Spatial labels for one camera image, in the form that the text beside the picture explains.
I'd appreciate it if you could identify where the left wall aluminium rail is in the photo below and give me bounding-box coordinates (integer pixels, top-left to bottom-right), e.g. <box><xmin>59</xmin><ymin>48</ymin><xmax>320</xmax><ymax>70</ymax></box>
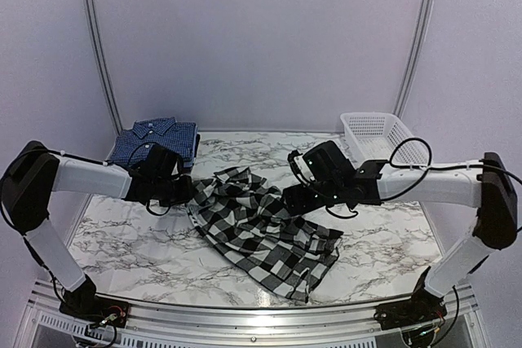
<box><xmin>83</xmin><ymin>0</ymin><xmax>123</xmax><ymax>134</ymax></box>

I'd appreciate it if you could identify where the white plastic basket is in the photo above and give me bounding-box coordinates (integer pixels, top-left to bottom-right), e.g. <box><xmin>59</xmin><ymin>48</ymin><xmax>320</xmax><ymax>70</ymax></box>
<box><xmin>340</xmin><ymin>112</ymin><xmax>431</xmax><ymax>168</ymax></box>

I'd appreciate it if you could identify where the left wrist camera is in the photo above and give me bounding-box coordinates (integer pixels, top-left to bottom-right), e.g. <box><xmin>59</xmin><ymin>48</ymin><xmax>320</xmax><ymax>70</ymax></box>
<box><xmin>142</xmin><ymin>144</ymin><xmax>184</xmax><ymax>179</ymax></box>

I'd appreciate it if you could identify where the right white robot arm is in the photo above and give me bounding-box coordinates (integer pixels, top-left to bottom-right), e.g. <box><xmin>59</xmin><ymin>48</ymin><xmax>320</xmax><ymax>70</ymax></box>
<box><xmin>282</xmin><ymin>152</ymin><xmax>519</xmax><ymax>322</ymax></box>

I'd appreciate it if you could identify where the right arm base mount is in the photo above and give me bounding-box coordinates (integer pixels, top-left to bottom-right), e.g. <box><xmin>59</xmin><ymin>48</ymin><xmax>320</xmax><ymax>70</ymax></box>
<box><xmin>374</xmin><ymin>299</ymin><xmax>447</xmax><ymax>330</ymax></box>

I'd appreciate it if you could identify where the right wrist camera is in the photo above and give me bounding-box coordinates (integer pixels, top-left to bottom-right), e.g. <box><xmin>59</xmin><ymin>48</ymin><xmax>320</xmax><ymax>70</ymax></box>
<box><xmin>287</xmin><ymin>141</ymin><xmax>356</xmax><ymax>186</ymax></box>

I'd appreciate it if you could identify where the right wall aluminium rail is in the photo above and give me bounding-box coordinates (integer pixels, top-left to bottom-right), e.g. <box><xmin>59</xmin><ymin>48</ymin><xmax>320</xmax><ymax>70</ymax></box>
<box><xmin>393</xmin><ymin>0</ymin><xmax>434</xmax><ymax>118</ymax></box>

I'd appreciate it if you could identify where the black white plaid shirt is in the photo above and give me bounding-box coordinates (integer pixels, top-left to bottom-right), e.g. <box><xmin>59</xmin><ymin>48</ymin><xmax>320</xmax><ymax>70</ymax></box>
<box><xmin>187</xmin><ymin>167</ymin><xmax>343</xmax><ymax>302</ymax></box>

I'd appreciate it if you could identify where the blue checked folded shirt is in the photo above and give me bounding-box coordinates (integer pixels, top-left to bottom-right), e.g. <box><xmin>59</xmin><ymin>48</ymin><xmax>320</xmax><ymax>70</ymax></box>
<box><xmin>108</xmin><ymin>117</ymin><xmax>198</xmax><ymax>167</ymax></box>

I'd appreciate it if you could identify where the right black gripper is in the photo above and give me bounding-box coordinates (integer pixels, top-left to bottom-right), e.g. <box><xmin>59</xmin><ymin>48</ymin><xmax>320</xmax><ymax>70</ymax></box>
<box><xmin>281</xmin><ymin>180</ymin><xmax>345</xmax><ymax>217</ymax></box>

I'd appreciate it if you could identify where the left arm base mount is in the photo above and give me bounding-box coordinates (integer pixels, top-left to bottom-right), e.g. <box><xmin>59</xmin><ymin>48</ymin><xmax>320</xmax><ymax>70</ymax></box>
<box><xmin>60</xmin><ymin>297</ymin><xmax>131</xmax><ymax>328</ymax></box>

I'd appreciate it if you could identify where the wall aluminium rail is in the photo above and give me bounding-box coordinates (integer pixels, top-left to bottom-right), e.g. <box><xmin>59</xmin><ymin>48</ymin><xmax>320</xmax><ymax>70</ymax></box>
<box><xmin>393</xmin><ymin>0</ymin><xmax>434</xmax><ymax>118</ymax></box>
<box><xmin>83</xmin><ymin>0</ymin><xmax>123</xmax><ymax>134</ymax></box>

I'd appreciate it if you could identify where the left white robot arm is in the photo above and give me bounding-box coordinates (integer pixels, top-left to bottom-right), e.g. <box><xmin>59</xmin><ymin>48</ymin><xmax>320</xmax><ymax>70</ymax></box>
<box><xmin>1</xmin><ymin>141</ymin><xmax>193</xmax><ymax>319</ymax></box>

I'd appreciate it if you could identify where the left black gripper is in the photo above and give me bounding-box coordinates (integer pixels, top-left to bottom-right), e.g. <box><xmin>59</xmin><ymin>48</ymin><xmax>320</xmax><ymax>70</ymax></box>
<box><xmin>153</xmin><ymin>174</ymin><xmax>193</xmax><ymax>207</ymax></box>

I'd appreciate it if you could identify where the front aluminium frame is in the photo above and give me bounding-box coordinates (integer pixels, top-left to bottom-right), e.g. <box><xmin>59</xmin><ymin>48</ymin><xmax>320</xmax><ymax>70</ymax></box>
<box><xmin>12</xmin><ymin>280</ymin><xmax>492</xmax><ymax>347</ymax></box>

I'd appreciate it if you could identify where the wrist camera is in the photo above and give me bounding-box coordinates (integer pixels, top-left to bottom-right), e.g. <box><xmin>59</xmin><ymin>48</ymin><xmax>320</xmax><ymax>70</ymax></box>
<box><xmin>142</xmin><ymin>144</ymin><xmax>184</xmax><ymax>179</ymax></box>
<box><xmin>287</xmin><ymin>141</ymin><xmax>356</xmax><ymax>186</ymax></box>

